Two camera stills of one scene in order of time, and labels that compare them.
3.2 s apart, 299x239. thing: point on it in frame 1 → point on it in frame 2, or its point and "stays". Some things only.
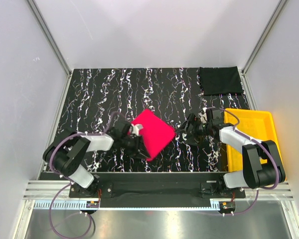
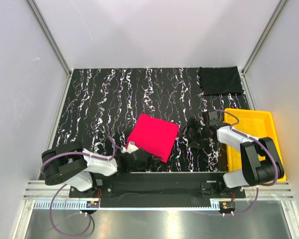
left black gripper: x=135 y=145 → x=147 y=159
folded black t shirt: x=220 y=80 stays
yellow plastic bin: x=257 y=125 stays
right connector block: x=228 y=206 stays
